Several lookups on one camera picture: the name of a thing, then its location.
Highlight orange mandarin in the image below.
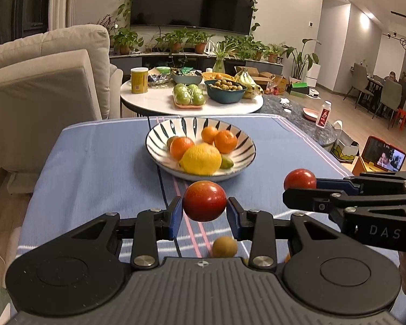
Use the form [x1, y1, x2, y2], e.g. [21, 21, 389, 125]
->
[214, 130, 238, 154]
[201, 126, 220, 144]
[170, 136, 196, 161]

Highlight dark blue bowl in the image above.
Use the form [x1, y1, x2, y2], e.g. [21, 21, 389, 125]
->
[204, 79, 247, 104]

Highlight grey basket of snacks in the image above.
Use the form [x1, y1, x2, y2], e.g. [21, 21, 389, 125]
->
[171, 69, 204, 85]

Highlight blue striped tablecloth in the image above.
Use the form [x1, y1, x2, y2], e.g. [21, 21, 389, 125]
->
[10, 113, 403, 325]

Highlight dining table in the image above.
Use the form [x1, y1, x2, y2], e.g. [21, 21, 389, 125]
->
[367, 76, 389, 109]

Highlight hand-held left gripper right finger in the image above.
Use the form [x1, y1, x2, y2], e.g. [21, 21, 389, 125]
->
[226, 196, 340, 269]

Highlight white leaf pattern bowl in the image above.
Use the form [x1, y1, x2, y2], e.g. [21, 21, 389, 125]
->
[145, 117, 257, 181]

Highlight ring wall lamp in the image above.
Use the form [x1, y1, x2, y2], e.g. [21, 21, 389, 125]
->
[387, 10, 406, 50]

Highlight dark marble table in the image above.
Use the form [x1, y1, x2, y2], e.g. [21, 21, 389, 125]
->
[257, 95, 339, 148]

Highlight beige curtain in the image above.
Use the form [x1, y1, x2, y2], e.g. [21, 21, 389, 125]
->
[49, 0, 75, 31]

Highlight grey television cabinet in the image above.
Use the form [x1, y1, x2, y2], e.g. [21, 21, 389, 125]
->
[110, 51, 285, 75]

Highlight hanging vine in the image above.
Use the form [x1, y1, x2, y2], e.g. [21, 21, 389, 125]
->
[248, 0, 261, 36]
[117, 0, 136, 31]

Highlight yellow lemon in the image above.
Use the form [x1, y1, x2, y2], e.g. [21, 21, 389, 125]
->
[179, 143, 222, 176]

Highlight cardboard box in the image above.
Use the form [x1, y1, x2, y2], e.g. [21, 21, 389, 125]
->
[235, 66, 290, 95]

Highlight round white table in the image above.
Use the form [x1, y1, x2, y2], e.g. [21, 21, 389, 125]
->
[120, 74, 264, 116]

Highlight red tomato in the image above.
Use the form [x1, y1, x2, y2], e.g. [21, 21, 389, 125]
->
[183, 181, 228, 222]
[283, 168, 317, 191]

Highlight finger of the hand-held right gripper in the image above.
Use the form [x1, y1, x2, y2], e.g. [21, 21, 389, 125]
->
[315, 171, 406, 196]
[282, 187, 406, 226]

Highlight white bottle red label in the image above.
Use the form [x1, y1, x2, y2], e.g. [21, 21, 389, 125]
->
[316, 101, 332, 129]

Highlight orange phone stand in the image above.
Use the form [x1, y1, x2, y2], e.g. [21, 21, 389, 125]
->
[352, 156, 386, 177]

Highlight thin branchy potted plant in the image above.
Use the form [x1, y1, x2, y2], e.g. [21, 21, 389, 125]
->
[98, 14, 119, 46]

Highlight black television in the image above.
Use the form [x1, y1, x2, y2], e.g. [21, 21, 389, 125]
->
[130, 0, 259, 36]

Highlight green box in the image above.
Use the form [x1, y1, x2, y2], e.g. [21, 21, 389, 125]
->
[289, 82, 310, 95]

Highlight banana bunch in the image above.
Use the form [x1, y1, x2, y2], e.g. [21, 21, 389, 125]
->
[234, 68, 264, 99]

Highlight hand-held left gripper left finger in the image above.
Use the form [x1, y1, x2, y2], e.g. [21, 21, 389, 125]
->
[68, 196, 184, 271]

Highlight green potted plant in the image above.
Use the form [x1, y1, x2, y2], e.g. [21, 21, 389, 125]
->
[238, 37, 269, 61]
[161, 29, 188, 54]
[113, 29, 144, 55]
[188, 30, 214, 54]
[267, 43, 285, 64]

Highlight glass dish of candies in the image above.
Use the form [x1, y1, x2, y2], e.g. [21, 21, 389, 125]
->
[148, 74, 172, 87]

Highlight pile of longans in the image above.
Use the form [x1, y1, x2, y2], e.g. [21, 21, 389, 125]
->
[208, 79, 244, 92]

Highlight smartphone with lit screen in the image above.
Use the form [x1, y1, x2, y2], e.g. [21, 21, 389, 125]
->
[364, 136, 406, 171]

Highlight glass vase with plant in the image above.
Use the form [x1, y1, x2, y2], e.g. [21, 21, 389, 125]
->
[208, 41, 237, 74]

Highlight white paper bag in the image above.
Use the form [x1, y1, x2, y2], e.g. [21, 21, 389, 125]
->
[332, 120, 359, 161]

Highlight large leafy floor plant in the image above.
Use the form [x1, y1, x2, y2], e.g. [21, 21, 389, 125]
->
[284, 39, 320, 82]

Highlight orange plastic basket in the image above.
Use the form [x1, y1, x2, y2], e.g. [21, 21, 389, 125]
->
[202, 72, 235, 82]

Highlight grey dining chair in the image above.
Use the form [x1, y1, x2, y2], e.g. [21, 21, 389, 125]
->
[374, 80, 403, 126]
[345, 63, 369, 102]

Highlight white air purifier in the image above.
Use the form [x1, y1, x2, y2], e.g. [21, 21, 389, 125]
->
[306, 65, 320, 87]

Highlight yellow can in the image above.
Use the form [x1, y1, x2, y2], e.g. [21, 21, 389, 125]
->
[130, 67, 149, 94]

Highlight wrapped green apples tray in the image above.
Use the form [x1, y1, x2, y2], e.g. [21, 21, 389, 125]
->
[172, 83, 206, 109]

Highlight beige sofa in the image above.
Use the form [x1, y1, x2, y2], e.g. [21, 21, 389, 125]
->
[0, 24, 124, 193]

